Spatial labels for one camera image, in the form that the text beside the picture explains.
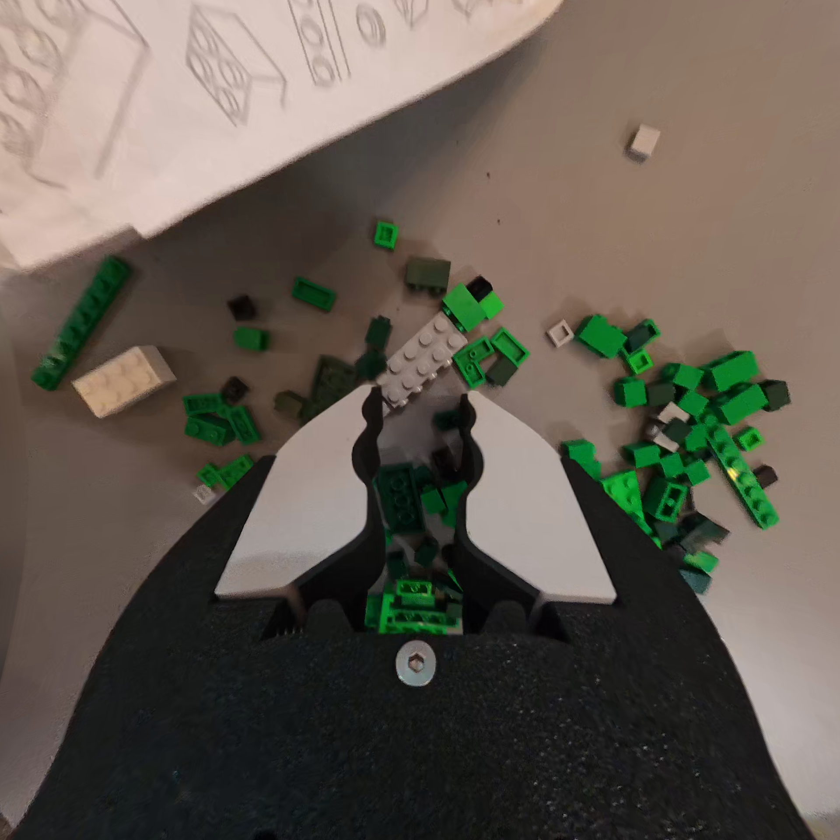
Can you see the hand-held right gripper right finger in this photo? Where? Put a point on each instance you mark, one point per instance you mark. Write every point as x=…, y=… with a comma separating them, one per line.
x=538, y=525

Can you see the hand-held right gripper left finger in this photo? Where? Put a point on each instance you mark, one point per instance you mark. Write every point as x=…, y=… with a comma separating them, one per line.
x=302, y=525

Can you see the light grey long toy plate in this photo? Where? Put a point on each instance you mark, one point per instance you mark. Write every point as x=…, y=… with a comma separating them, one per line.
x=423, y=358

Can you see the pile of green toy bricks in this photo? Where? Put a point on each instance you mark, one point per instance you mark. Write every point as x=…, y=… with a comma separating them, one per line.
x=728, y=371

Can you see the white printed paper bag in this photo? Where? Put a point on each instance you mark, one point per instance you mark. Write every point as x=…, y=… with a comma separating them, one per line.
x=197, y=164

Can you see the grey desk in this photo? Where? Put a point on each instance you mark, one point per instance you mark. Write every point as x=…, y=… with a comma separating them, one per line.
x=656, y=262

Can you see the white toy brick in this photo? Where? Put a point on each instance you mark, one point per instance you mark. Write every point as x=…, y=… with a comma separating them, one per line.
x=123, y=380

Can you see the small light grey toy brick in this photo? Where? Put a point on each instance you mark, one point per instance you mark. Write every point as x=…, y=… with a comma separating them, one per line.
x=643, y=141

